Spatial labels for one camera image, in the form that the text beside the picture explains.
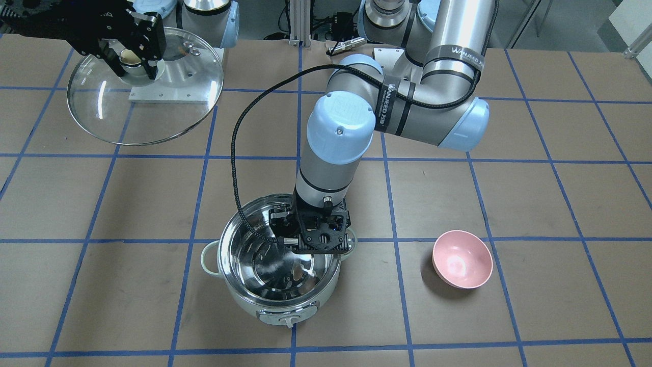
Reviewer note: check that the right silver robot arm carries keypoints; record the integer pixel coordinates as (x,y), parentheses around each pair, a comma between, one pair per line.
(216,22)

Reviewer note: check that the pale green cooking pot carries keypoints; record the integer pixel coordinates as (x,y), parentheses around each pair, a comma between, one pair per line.
(269,282)

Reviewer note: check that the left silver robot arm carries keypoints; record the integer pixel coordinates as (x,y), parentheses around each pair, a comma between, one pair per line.
(427,96)

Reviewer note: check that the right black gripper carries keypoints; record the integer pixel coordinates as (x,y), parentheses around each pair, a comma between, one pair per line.
(113,29)

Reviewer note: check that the glass pot lid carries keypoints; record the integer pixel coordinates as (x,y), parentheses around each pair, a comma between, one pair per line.
(98,101)

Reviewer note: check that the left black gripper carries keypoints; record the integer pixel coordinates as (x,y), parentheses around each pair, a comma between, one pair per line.
(278,220)

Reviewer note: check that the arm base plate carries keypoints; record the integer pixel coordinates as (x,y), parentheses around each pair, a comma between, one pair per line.
(188,75)
(387,57)

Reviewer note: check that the pink bowl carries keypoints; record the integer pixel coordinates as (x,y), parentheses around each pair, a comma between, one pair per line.
(462,260)

